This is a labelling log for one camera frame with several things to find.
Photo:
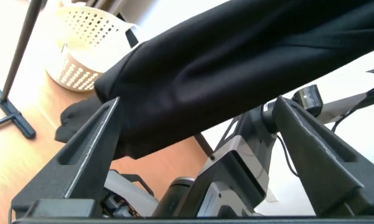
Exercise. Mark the black clothes rack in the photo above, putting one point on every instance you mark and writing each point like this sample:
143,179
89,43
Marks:
18,56

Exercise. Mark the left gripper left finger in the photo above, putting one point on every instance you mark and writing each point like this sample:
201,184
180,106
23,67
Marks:
81,168

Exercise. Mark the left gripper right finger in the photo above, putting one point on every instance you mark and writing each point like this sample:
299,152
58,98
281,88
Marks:
326,174

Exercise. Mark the black garment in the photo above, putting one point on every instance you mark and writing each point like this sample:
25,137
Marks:
236,62

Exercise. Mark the white laundry basket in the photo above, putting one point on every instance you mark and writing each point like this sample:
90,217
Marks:
90,49

